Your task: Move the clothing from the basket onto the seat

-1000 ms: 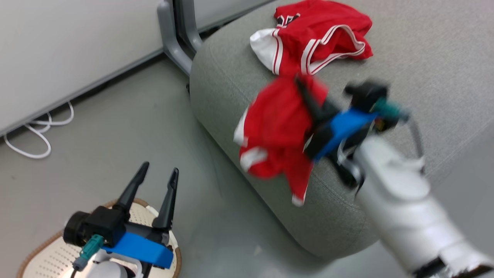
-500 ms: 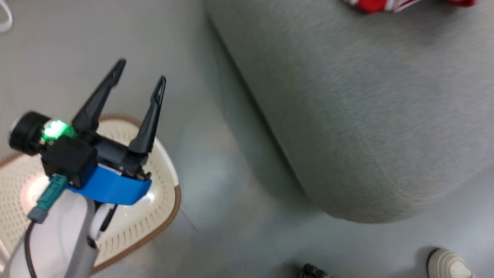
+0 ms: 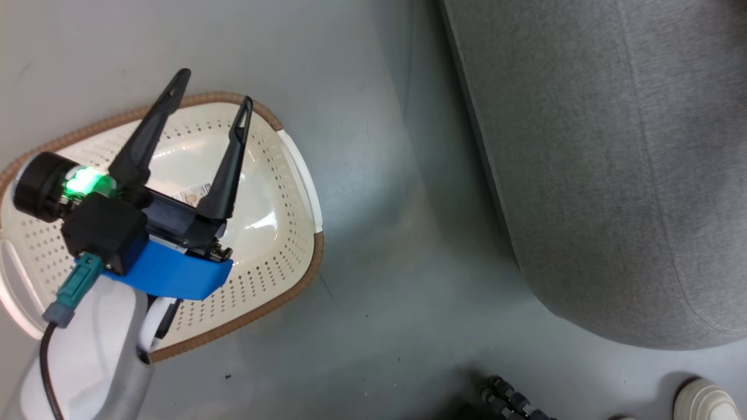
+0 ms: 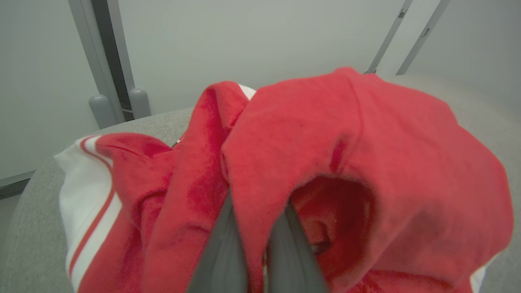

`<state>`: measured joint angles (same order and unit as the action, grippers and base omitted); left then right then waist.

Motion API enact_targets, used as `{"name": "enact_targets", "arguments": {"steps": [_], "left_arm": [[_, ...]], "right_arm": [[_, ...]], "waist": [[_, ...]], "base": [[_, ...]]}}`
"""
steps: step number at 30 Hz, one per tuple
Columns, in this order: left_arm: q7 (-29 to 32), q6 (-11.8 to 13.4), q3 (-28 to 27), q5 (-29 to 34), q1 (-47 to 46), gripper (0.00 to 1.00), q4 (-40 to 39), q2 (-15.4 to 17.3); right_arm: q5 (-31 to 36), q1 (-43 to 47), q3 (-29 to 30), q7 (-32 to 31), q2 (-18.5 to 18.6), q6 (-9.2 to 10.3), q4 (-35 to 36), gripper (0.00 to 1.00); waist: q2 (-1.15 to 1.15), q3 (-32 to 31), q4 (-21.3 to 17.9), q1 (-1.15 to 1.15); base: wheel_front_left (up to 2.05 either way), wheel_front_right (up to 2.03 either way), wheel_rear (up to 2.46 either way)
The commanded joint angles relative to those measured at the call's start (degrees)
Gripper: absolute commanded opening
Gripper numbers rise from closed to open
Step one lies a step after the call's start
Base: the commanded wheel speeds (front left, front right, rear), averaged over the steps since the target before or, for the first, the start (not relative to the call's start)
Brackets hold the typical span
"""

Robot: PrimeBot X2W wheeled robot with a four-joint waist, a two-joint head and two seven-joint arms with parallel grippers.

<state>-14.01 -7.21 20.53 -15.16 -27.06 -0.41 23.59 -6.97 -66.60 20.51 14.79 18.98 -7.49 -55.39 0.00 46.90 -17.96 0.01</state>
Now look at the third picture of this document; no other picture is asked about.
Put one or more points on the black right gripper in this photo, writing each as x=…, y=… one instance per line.
x=175, y=224

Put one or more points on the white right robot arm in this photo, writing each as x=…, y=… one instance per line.
x=87, y=350

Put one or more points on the grey fabric sofa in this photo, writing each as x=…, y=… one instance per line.
x=613, y=175

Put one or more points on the white paper label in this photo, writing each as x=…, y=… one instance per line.
x=195, y=192

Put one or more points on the cream perforated laundry basket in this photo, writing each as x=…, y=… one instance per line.
x=274, y=192

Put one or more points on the white shoe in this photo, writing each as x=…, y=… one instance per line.
x=706, y=402

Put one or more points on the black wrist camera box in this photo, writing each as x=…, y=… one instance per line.
x=105, y=233

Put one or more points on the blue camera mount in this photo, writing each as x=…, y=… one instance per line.
x=169, y=274

